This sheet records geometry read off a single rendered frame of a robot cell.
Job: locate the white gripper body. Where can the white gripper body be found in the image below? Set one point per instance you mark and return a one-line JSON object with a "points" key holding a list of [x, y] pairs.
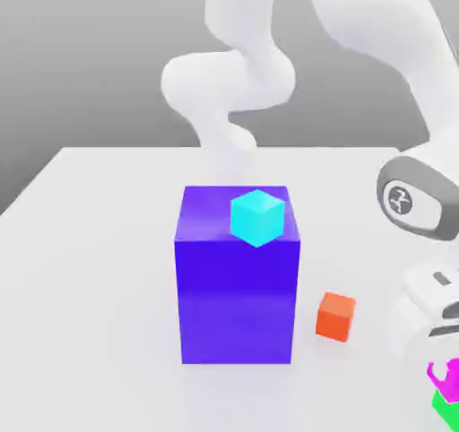
{"points": [[412, 335]]}

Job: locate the large purple box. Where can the large purple box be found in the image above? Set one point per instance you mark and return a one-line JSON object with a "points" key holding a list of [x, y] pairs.
{"points": [[236, 303]]}

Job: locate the small cyan cube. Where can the small cyan cube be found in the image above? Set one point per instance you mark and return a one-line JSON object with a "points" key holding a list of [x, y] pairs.
{"points": [[256, 218]]}

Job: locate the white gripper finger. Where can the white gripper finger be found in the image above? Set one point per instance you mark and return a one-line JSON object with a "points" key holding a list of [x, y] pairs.
{"points": [[440, 370]]}

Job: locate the small orange cube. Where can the small orange cube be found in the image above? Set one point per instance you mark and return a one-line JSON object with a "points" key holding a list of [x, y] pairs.
{"points": [[334, 319]]}

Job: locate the small magenta cube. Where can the small magenta cube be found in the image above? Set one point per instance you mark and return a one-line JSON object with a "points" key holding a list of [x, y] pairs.
{"points": [[452, 385]]}

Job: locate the small green cube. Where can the small green cube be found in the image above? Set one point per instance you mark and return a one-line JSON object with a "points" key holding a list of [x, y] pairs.
{"points": [[446, 412]]}

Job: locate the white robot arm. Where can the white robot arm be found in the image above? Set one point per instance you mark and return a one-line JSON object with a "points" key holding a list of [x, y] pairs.
{"points": [[229, 80]]}

